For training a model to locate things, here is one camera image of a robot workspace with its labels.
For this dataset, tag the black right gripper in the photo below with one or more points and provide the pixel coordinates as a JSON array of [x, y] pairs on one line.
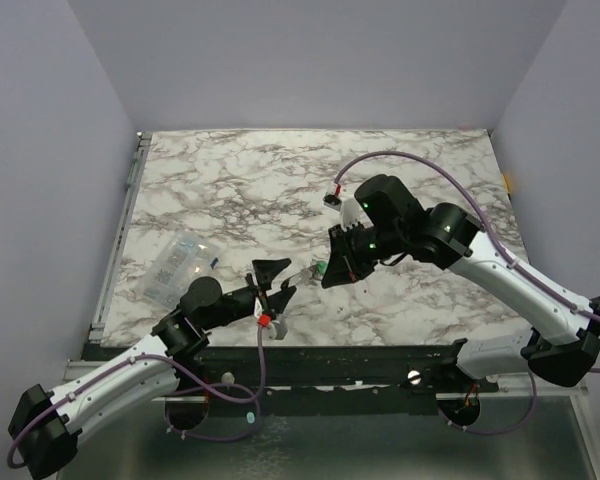
[[349, 248]]

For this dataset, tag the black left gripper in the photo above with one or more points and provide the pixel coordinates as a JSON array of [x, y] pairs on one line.
[[265, 272]]

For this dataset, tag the wire keyring with keys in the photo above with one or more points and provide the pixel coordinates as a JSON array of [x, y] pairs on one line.
[[306, 276]]

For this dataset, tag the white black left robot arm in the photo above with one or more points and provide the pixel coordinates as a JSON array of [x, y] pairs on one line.
[[48, 425]]

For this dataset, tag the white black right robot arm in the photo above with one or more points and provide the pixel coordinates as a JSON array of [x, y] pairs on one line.
[[560, 347]]

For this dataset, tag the clear plastic compartment box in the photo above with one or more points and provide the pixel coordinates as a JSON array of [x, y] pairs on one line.
[[184, 258]]

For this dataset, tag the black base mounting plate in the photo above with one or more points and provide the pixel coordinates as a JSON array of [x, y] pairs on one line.
[[320, 381]]

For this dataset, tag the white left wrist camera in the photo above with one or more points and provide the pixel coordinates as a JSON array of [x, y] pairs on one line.
[[274, 328]]

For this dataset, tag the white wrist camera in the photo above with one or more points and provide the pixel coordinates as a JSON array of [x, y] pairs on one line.
[[348, 209], [274, 328]]

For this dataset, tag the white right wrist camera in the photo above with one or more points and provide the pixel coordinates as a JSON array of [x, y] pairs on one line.
[[348, 209]]

